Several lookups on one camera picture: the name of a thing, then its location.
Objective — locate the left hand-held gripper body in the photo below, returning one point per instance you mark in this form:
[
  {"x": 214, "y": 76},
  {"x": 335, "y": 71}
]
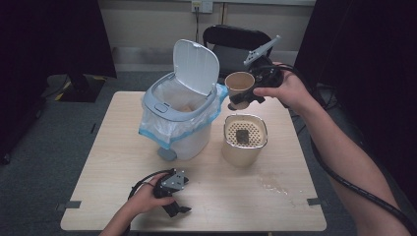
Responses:
[{"x": 173, "y": 183}]

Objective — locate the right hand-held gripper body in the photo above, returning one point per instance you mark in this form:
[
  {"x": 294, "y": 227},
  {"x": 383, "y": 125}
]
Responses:
[{"x": 267, "y": 75}]

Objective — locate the brown paper cup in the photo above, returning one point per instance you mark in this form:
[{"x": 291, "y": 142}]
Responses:
[{"x": 240, "y": 82}]

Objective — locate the white pedal trash bin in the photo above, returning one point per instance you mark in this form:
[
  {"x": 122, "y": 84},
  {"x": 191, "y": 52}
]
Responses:
[{"x": 196, "y": 65}]

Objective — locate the cream container with strainer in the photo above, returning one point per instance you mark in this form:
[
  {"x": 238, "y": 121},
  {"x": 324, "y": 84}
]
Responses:
[{"x": 241, "y": 155}]

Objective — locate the person's left hand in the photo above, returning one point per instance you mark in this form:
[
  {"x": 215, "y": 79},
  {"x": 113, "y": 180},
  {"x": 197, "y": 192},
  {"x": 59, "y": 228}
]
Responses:
[{"x": 146, "y": 196}]

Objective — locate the person's right hand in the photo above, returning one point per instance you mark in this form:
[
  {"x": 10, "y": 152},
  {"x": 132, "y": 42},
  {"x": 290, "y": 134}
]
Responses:
[{"x": 291, "y": 91}]

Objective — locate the dark tea bag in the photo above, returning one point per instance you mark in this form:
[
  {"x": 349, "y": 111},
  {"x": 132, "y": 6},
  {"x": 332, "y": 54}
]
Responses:
[{"x": 242, "y": 136}]

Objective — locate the black chair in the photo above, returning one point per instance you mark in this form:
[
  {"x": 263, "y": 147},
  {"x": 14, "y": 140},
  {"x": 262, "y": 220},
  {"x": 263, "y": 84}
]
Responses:
[{"x": 236, "y": 37}]

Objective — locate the white and blue trash bag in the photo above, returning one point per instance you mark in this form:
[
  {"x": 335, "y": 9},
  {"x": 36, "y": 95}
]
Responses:
[{"x": 170, "y": 126}]

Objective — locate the grey tape strip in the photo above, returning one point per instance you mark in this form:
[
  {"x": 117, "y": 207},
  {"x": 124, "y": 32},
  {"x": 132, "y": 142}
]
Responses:
[
  {"x": 314, "y": 201},
  {"x": 69, "y": 205}
]

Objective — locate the black curtain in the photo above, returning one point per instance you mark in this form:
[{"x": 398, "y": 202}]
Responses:
[
  {"x": 49, "y": 49},
  {"x": 370, "y": 65}
]

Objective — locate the yellow and black floor tape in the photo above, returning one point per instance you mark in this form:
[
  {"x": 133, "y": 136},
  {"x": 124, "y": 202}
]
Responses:
[{"x": 62, "y": 93}]

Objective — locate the white wall socket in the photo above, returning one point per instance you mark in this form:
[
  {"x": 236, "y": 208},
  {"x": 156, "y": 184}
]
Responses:
[{"x": 202, "y": 6}]

